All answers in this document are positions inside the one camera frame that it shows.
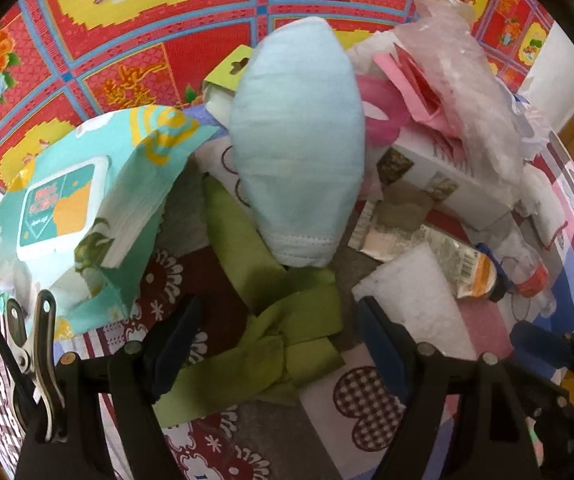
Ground green fabric strip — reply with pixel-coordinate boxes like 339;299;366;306
155;177;345;428

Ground left metal spring clamp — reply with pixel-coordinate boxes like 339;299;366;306
5;289;64;443

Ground teal wet wipes pack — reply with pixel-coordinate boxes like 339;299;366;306
0;105;220;339

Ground green white cardboard package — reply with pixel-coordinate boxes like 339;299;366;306
202;44;253;129

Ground clear crumpled plastic bag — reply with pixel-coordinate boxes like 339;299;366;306
395;0;524;207

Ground white printed carton box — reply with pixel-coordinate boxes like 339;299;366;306
376;127;511;231

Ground pink paper scraps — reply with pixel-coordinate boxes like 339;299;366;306
357;47;463;157

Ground flattened tube wrapper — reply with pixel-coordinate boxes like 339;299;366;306
348;202;508;302

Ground light blue face mask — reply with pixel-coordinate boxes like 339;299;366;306
229;16;365;268

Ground red floral wall cloth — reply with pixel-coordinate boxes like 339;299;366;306
0;0;553;188

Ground clear plastic bottle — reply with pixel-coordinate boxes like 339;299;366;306
492;229;557;321

